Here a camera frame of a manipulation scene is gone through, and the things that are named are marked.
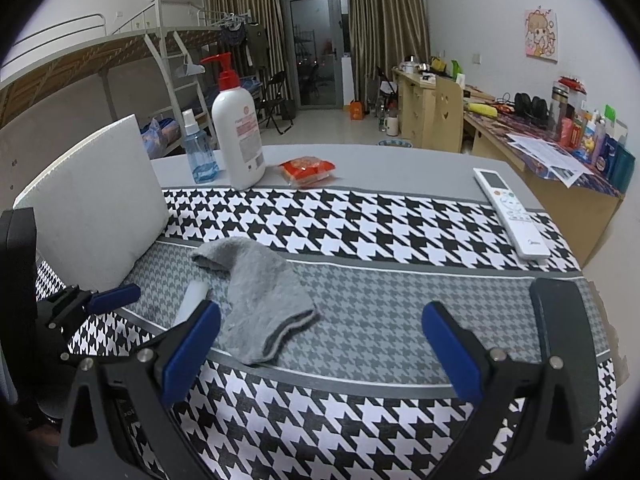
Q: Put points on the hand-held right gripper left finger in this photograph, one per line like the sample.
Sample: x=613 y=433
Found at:
x=190 y=355

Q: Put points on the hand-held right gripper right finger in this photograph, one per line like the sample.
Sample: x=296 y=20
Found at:
x=450 y=355

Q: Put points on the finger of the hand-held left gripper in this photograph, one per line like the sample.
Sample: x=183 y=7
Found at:
x=115 y=297

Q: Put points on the grey sock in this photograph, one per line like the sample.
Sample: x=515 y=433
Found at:
x=265 y=300

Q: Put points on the white foam box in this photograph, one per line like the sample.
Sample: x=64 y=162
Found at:
x=95 y=200

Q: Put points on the black flat case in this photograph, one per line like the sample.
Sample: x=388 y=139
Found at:
x=565 y=320

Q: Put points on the houndstooth tablecloth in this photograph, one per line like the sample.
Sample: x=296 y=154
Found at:
x=375 y=240

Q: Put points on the white remote control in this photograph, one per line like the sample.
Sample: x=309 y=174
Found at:
x=510 y=210

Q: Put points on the blue spray bottle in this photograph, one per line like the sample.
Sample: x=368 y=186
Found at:
x=200 y=160

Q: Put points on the wooden desk with patterned cover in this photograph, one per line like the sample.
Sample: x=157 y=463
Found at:
x=550 y=195

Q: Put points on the white pump bottle red top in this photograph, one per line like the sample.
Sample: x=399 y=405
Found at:
x=240 y=135

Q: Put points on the large white metal bunk bed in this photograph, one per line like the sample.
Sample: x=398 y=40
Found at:
x=75 y=60

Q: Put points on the blue trash basket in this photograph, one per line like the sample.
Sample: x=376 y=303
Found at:
x=395 y=143

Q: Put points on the red snack packet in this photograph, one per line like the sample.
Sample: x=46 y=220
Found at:
x=307 y=170

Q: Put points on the white papers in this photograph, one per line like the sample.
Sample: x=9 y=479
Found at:
x=547 y=157

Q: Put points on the white jug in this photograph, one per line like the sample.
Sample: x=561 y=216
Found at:
x=391 y=125

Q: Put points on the wooden chair with smiley cutout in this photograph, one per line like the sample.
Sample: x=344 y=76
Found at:
x=449 y=115

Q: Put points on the yellow item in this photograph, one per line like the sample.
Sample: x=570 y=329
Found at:
x=483 y=109

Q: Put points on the wooden desk with drawers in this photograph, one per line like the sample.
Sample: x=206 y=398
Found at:
x=415 y=105

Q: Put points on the black folding chair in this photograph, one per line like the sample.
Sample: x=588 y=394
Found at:
x=274 y=100

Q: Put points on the row of toiletry bottles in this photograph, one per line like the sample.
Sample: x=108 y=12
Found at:
x=600 y=145

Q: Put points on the black headphones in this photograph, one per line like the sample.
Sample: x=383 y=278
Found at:
x=532 y=107

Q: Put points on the orange box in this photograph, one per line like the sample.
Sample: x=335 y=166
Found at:
x=356 y=111

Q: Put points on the silver thermos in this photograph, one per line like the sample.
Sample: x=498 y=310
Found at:
x=559 y=107

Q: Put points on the black chair by desk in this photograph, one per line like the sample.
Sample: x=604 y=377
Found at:
x=381 y=87

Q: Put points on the small white metal bunk bed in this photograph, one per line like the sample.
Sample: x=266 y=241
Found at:
x=215 y=30

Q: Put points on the hanging dark clothes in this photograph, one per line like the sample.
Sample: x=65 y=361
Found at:
x=247 y=42

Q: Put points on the kettle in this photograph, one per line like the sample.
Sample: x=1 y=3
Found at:
x=410 y=65

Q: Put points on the white board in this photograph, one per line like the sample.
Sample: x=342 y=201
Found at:
x=348 y=80

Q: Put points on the brown curtain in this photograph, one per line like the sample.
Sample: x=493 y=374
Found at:
x=387 y=25
x=245 y=15

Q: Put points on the glass balcony door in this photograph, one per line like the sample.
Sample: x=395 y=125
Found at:
x=312 y=35

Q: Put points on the cartoon wall poster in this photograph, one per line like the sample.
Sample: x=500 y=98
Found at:
x=541 y=34

